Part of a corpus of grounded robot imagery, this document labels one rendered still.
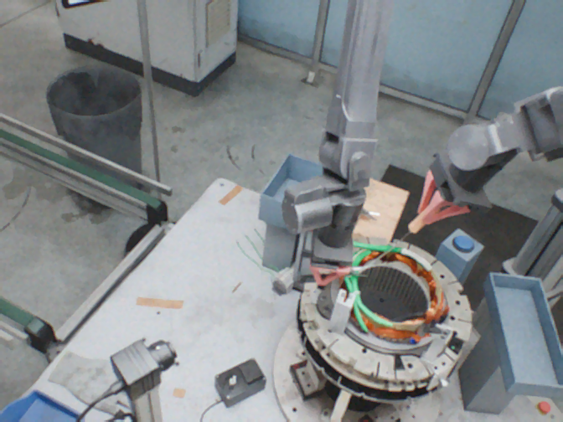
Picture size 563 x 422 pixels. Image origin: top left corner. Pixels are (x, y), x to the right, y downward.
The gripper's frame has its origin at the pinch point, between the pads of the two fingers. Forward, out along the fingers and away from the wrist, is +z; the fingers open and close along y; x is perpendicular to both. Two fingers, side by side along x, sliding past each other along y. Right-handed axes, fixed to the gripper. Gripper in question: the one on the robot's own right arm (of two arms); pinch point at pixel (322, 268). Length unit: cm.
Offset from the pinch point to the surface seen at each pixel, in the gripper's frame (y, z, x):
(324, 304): 2.9, 6.9, 2.0
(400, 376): 15.5, 6.6, 15.3
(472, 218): -133, 111, 99
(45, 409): 15, 42, -50
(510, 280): -11.7, 9.6, 42.6
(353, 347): 10.9, 7.2, 7.4
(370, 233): -19.5, 10.0, 12.7
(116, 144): -116, 84, -73
